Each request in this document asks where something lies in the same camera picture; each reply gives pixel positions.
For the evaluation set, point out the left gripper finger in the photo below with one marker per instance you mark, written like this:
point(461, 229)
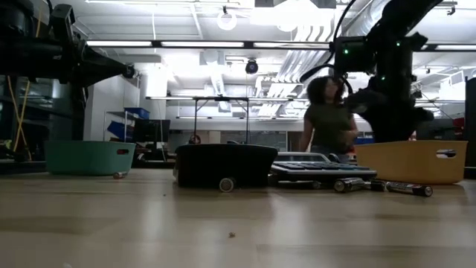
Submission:
point(108, 67)

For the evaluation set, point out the black AA battery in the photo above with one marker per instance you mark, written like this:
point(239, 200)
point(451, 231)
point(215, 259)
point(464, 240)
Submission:
point(351, 184)
point(409, 189)

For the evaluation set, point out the silver desk calculator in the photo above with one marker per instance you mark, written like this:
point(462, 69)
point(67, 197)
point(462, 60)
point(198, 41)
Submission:
point(320, 169)

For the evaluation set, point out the small silver battery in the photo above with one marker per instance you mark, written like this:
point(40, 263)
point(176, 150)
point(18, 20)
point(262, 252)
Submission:
point(119, 174)

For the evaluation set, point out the black desk calculator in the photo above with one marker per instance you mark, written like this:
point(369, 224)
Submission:
point(227, 164)

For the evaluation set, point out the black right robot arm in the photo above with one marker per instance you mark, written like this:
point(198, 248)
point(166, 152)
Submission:
point(398, 22)

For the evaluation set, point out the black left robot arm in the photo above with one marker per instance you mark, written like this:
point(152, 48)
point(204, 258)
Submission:
point(22, 50)

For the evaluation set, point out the long ceiling light strip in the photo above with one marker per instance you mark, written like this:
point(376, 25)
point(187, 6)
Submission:
point(455, 47)
point(119, 43)
point(290, 45)
point(202, 44)

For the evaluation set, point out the yellow plastic bin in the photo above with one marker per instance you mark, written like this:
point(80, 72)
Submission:
point(405, 164)

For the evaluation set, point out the blue tilted storage bin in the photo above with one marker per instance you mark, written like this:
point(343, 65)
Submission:
point(118, 130)

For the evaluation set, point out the red box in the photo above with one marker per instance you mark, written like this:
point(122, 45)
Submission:
point(459, 128)

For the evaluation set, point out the person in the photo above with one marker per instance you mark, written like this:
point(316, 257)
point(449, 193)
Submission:
point(328, 123)

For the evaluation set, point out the black computer monitor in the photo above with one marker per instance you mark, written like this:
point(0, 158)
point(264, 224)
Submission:
point(151, 130)

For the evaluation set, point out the green plastic bin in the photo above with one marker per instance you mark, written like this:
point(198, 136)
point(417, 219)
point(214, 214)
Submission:
point(87, 158)

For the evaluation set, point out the dark round ceiling fixture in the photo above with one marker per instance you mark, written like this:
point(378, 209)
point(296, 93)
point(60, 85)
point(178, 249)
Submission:
point(251, 67)

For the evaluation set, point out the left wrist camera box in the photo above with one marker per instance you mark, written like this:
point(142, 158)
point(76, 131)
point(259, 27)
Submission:
point(62, 20)

